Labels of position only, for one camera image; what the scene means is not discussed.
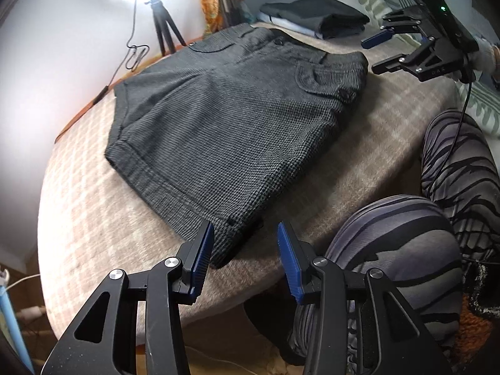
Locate black ring light cable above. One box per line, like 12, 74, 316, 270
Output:
91, 0, 151, 107

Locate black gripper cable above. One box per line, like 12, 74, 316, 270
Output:
441, 56, 476, 188

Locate black tripod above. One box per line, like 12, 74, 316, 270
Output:
147, 0, 187, 57

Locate beige plaid bed cover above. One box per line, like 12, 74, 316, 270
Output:
36, 21, 462, 340

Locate folded dark clothes stack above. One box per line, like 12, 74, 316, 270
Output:
257, 0, 369, 40

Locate striped grey legging leg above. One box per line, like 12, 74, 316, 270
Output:
282, 110, 500, 374

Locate blue pole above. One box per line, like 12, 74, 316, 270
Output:
0, 285, 35, 374

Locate grey houndstooth shorts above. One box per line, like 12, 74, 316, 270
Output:
104, 24, 368, 268

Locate white cable with clip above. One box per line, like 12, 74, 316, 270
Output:
0, 266, 43, 294

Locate orange wooden bed edge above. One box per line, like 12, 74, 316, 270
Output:
53, 38, 197, 144

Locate green patterned pillow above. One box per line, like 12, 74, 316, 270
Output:
353, 0, 499, 137

